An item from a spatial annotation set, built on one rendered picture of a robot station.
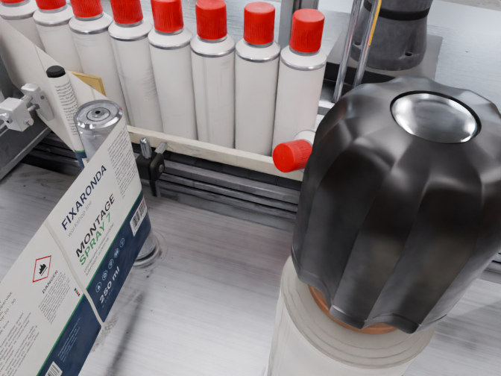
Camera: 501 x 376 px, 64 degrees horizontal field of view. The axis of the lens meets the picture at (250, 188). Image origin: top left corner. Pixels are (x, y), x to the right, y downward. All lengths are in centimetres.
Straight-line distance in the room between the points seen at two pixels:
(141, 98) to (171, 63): 8
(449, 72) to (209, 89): 60
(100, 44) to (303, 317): 42
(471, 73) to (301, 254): 83
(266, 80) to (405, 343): 33
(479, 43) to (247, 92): 73
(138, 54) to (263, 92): 15
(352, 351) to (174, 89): 38
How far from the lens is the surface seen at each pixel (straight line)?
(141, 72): 53
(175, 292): 44
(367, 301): 17
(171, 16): 48
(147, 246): 45
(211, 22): 46
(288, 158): 43
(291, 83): 46
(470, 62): 102
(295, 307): 22
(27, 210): 56
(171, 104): 52
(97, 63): 55
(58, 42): 58
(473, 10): 129
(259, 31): 45
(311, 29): 44
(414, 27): 81
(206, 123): 52
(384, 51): 80
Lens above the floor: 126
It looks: 47 degrees down
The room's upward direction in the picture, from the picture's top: 2 degrees clockwise
